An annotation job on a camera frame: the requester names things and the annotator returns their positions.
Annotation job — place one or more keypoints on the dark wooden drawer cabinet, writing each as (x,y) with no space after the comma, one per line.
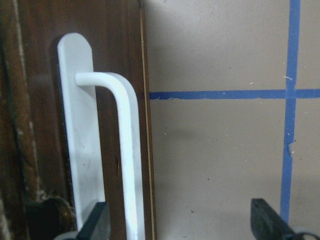
(36,195)

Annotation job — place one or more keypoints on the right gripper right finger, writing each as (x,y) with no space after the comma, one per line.
(266,224)

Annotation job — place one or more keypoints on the white drawer handle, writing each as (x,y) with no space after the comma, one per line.
(78,83)

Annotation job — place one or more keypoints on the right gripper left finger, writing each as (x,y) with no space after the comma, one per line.
(95,221)

